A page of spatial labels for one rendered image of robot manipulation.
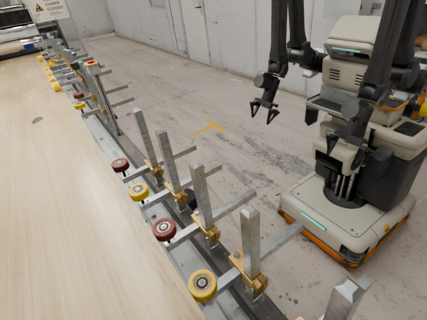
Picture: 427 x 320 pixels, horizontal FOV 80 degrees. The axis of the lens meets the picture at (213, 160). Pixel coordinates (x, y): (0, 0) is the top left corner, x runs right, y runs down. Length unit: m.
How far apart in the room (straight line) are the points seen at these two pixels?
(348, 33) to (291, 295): 1.40
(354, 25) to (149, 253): 1.13
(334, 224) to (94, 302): 1.36
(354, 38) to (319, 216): 1.05
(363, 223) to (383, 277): 0.35
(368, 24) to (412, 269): 1.46
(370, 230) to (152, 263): 1.31
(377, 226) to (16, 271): 1.74
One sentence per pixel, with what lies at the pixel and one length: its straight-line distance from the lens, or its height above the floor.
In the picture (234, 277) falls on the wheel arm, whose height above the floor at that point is 0.84.
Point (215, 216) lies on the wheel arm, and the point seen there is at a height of 0.82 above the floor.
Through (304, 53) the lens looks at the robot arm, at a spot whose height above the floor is 1.26.
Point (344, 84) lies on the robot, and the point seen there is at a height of 1.12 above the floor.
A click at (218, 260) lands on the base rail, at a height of 0.70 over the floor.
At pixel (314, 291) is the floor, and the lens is 1.81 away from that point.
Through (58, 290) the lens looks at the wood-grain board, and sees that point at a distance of 0.95.
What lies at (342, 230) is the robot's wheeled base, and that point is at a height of 0.28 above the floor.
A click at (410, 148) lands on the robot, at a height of 0.77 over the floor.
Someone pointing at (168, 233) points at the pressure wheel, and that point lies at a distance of 0.91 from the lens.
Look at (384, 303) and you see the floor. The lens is 1.89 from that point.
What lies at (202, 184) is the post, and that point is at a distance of 0.82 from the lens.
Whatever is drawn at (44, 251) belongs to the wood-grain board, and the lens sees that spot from 1.08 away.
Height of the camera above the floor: 1.60
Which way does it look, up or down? 36 degrees down
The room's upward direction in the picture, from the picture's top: 8 degrees counter-clockwise
